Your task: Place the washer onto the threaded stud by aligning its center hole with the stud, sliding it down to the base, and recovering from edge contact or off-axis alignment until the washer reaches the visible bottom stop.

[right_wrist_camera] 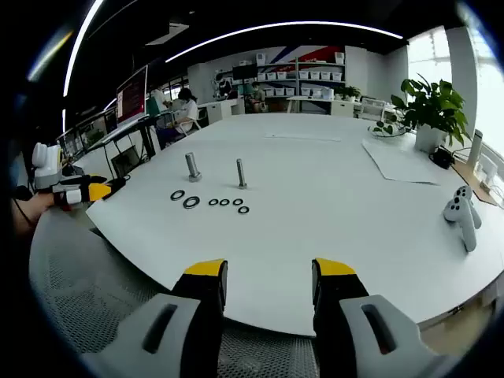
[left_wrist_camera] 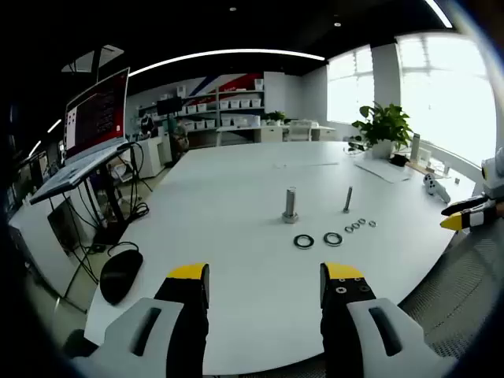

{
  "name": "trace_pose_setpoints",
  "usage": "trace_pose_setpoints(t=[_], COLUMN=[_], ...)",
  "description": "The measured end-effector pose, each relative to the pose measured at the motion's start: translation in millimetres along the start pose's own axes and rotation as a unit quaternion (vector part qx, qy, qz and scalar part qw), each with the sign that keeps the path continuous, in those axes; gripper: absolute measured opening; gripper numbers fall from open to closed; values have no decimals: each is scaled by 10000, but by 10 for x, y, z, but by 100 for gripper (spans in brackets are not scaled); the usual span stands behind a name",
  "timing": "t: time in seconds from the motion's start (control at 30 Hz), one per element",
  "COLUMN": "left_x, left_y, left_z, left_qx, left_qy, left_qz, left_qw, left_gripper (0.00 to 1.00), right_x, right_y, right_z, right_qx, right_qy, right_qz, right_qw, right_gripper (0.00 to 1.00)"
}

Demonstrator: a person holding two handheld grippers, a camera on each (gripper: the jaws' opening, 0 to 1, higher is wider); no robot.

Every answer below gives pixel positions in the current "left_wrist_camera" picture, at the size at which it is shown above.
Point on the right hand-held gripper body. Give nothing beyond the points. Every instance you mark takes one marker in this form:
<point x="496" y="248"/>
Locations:
<point x="494" y="181"/>

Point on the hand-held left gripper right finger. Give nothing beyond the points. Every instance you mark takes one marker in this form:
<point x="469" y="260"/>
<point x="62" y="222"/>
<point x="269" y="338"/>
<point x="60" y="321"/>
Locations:
<point x="354" y="342"/>

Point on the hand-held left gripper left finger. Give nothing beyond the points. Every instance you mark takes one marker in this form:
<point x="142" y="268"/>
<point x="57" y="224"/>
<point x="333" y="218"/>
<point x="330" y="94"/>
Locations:
<point x="157" y="334"/>

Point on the thin steel threaded stud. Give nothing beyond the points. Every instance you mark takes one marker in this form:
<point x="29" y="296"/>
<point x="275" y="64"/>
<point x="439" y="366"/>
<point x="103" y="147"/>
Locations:
<point x="348" y="199"/>

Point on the large steel washer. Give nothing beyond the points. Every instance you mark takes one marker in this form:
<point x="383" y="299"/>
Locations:
<point x="295" y="241"/>
<point x="325" y="238"/>

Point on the thick steel threaded stud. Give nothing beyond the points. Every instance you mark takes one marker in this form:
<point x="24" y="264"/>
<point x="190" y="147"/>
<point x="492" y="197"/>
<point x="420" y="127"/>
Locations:
<point x="290" y="202"/>

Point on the white game controller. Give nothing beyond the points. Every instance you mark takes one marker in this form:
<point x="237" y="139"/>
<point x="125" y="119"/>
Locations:
<point x="435" y="187"/>

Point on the grey mesh office chair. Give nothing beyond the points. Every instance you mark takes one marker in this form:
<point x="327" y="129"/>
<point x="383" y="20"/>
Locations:
<point x="464" y="283"/>

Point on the black computer mouse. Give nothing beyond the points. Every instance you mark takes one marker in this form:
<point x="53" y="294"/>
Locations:
<point x="120" y="275"/>

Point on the white tumbler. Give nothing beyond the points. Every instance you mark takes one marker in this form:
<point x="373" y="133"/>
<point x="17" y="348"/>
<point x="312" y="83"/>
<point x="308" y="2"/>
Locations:
<point x="415" y="147"/>

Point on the small black object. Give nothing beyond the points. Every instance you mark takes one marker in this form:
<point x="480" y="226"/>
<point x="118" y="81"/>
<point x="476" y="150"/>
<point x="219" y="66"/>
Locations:
<point x="398" y="160"/>

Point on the white paper sheet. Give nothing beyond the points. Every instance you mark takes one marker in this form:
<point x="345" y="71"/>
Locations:
<point x="384" y="171"/>

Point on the green potted plant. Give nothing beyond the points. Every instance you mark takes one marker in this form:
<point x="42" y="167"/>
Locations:
<point x="386" y="124"/>

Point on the black laptop stand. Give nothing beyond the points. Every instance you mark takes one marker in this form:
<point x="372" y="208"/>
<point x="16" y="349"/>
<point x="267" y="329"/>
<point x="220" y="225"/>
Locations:
<point x="114" y="197"/>

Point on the white background desk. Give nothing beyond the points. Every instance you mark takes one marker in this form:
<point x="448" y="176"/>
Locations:
<point x="271" y="134"/>

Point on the small green plant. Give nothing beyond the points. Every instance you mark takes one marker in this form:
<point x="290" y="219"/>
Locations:
<point x="275" y="117"/>

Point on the black monitor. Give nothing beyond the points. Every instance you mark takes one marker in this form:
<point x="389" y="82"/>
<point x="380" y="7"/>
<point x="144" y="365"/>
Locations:
<point x="169" y="105"/>

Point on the silver laptop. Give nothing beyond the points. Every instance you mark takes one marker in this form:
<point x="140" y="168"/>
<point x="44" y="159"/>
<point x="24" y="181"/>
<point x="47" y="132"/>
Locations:
<point x="98" y="110"/>

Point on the shelf of white storage bins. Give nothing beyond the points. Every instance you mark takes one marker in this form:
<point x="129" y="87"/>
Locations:
<point x="236" y="104"/>

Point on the curved ceiling light strip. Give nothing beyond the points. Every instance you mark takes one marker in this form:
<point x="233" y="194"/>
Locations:
<point x="236" y="52"/>

